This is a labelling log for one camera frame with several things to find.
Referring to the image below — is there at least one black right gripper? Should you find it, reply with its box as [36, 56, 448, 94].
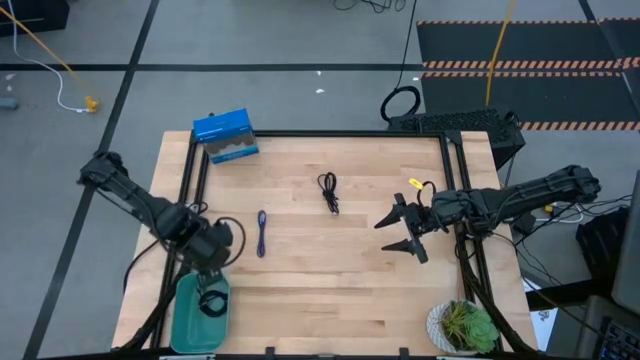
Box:
[373, 191, 449, 265]

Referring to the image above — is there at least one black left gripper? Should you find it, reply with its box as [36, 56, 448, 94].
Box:
[187, 219, 235, 290]

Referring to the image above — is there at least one black usb-c cable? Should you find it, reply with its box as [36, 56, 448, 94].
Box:
[197, 289, 230, 319]
[316, 171, 341, 216]

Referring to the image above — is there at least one teal plastic tray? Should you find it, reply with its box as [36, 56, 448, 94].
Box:
[169, 272, 232, 355]

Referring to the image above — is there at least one white patterned plant pot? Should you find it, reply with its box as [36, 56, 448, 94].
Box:
[425, 302, 481, 357]

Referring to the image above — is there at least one green succulent plant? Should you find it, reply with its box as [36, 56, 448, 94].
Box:
[440, 299, 501, 354]

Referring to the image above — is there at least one blue cardboard box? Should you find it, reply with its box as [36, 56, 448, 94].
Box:
[192, 108, 260, 165]

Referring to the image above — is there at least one white paper sheet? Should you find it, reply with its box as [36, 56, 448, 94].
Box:
[529, 307, 559, 351]

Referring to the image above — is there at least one black bag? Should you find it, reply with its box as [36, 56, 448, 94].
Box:
[574, 207, 631, 296]

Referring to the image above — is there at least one black hazard-striped floor mat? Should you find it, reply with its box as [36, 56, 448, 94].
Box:
[416, 18, 640, 132]

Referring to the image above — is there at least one black keyboard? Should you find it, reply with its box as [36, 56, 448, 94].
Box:
[597, 319, 640, 360]

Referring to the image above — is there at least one black box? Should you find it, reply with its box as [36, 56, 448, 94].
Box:
[0, 0, 70, 37]

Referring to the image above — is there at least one black cable bundle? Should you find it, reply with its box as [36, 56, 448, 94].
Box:
[453, 234, 534, 354]
[117, 239, 194, 351]

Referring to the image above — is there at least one black bundled USB-C cable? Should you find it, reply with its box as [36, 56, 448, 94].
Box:
[316, 171, 341, 216]

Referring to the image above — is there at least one black metal table frame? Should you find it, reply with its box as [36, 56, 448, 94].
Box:
[149, 128, 506, 360]

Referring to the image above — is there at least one black looped floor cable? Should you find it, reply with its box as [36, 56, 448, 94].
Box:
[379, 0, 422, 124]

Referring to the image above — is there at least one yellow floor cable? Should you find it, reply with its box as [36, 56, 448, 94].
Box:
[0, 5, 96, 104]
[484, 0, 520, 107]

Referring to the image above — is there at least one black cable tangle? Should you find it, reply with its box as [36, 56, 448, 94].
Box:
[332, 0, 407, 15]

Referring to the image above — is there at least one white floor cable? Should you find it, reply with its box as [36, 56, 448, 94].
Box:
[7, 0, 89, 114]

